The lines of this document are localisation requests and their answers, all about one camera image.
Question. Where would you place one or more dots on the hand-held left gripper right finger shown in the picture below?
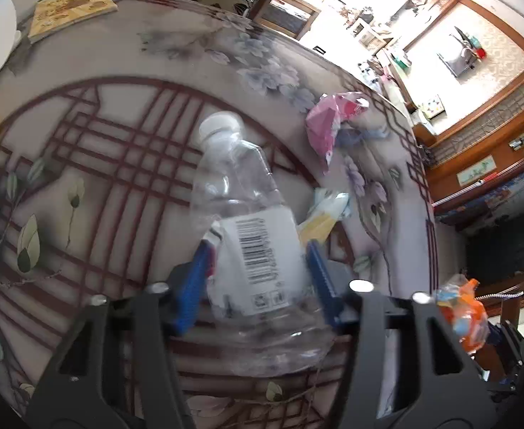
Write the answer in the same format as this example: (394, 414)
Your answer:
(324, 286)

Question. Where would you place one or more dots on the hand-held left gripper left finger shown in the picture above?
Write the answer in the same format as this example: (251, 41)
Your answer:
(190, 295)

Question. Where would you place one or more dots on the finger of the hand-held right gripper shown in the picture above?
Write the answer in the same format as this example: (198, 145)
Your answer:
(512, 344)

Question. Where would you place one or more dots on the orange plastic bag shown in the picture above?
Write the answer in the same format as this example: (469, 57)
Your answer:
(471, 317)

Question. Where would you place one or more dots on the clear plastic bottle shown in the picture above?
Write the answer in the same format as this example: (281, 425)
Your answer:
(244, 187)

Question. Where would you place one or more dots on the yellow white wrapper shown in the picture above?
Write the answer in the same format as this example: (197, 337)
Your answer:
(322, 223)

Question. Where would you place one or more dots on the blue patterned cloth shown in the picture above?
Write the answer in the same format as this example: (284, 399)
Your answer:
(489, 201)

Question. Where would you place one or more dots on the pink wrapper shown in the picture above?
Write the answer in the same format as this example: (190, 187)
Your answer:
(324, 125)

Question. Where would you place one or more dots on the framed landscape picture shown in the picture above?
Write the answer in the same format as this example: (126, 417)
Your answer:
(476, 172)

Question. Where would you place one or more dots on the colourful patterned box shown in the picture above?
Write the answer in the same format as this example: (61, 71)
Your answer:
(431, 107)

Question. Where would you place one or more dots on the floral tablecloth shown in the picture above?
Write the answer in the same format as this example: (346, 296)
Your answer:
(110, 76)

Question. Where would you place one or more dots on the yellow patterned book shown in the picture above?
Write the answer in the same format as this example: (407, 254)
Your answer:
(70, 9)

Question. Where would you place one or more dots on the wall-mounted rack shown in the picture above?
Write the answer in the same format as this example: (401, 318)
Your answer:
(462, 53)

